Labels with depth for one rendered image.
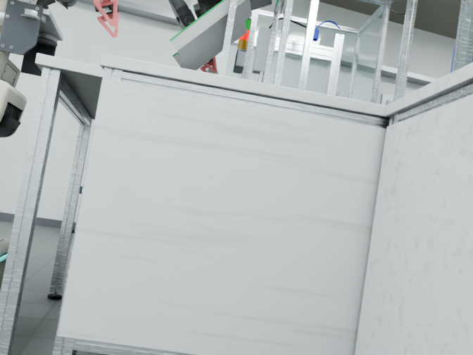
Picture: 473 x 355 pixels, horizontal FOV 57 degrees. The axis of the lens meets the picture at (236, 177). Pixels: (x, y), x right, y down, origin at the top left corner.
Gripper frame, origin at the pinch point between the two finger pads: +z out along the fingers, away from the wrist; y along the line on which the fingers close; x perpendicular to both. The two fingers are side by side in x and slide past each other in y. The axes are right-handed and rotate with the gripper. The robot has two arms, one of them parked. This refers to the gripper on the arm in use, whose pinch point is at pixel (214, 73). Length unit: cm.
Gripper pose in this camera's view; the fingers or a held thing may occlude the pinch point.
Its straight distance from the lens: 190.1
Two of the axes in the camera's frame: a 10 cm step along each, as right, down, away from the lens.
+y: -0.7, 0.5, 10.0
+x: -8.7, 4.9, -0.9
